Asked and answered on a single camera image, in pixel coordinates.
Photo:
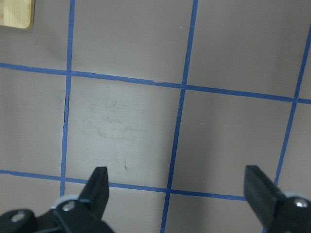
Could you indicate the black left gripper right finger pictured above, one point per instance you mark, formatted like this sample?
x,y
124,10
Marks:
x,y
278,212

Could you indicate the wooden cup tree stand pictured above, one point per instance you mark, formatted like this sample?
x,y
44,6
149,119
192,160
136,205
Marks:
x,y
17,14

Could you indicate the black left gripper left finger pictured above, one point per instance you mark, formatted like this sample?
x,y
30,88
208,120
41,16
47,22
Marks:
x,y
83,213

